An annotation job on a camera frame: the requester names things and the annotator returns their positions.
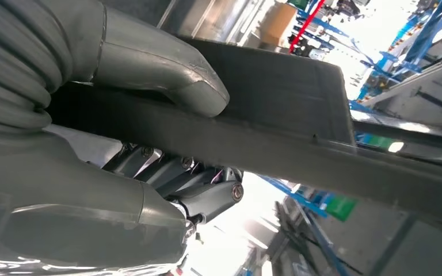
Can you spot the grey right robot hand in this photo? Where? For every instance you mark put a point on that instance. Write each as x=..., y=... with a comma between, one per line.
x=72, y=198

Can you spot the stainless steel workbench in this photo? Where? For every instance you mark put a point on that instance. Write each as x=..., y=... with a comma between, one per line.
x=221, y=19

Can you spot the blue metal shelf rack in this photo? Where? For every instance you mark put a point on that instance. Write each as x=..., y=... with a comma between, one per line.
x=427, y=34

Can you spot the blue wheeled cart rack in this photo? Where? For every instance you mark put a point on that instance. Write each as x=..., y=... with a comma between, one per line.
x=293, y=196

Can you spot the green plastic crate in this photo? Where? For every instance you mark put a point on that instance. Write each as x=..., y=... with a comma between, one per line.
x=375, y=141
x=341, y=207

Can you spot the brown cardboard box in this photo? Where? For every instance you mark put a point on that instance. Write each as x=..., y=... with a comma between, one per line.
x=278, y=23

